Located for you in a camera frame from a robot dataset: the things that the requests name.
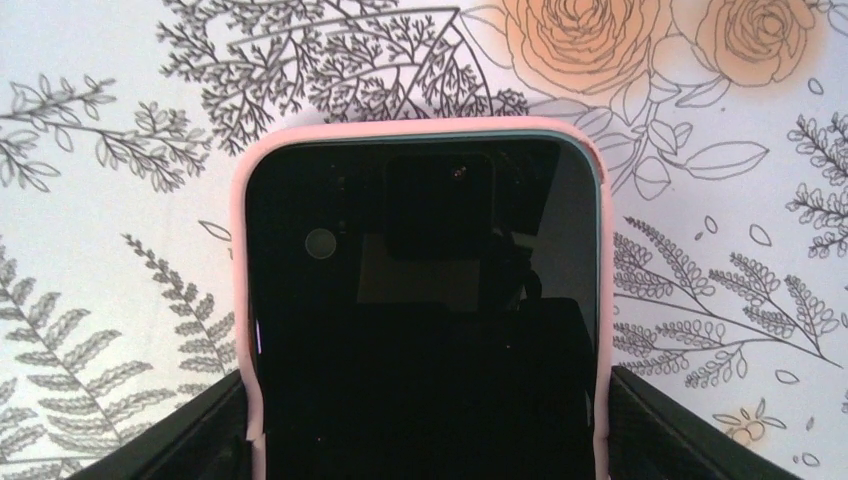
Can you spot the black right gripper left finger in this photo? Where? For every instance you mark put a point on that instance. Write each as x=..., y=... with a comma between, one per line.
x=205, y=439

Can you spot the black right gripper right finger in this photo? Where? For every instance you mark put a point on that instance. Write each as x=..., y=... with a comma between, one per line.
x=651, y=436

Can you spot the phone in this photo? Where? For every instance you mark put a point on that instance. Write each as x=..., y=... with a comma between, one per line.
x=424, y=299

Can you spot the floral patterned table mat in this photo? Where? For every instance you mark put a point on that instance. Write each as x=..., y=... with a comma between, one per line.
x=723, y=125

